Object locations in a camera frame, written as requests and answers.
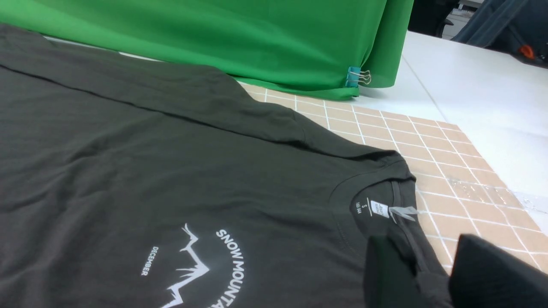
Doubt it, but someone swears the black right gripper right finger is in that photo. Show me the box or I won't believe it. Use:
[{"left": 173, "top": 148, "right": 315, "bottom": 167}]
[{"left": 449, "top": 234, "right": 548, "bottom": 308}]

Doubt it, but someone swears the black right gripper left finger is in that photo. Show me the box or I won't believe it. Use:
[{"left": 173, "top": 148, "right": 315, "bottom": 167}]
[{"left": 363, "top": 236, "right": 422, "bottom": 308}]

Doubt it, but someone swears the gray long-sleeved shirt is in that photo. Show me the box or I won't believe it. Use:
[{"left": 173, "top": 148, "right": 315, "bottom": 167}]
[{"left": 0, "top": 24, "right": 453, "bottom": 308}]

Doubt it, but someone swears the beige grid mat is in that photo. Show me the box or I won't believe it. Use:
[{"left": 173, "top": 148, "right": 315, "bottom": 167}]
[{"left": 242, "top": 83, "right": 548, "bottom": 272}]

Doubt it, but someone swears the teal binder clip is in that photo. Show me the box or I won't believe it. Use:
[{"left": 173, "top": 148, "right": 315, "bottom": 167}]
[{"left": 345, "top": 67, "right": 372, "bottom": 88}]

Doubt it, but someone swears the green backdrop cloth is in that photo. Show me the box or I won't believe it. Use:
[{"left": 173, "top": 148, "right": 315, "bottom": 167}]
[{"left": 0, "top": 0, "right": 413, "bottom": 100}]

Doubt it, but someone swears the dark office chair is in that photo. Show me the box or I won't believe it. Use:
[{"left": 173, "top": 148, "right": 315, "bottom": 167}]
[{"left": 408, "top": 0, "right": 459, "bottom": 38}]

